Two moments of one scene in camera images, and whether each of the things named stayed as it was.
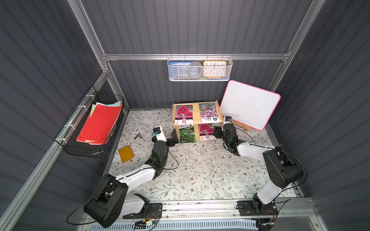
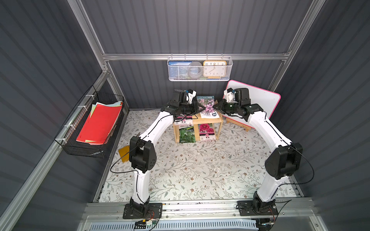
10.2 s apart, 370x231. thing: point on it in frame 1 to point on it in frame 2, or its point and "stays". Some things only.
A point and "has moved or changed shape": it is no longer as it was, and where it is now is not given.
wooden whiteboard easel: x=247 y=128 stays
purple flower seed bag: x=208 y=112 has moved or changed shape
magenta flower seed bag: x=206 y=132 stays
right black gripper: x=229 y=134 to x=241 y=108
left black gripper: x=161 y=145 to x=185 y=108
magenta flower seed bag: x=184 y=115 stays
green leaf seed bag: x=187 y=134 stays
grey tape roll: x=195 y=70 stays
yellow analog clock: x=214 y=69 stays
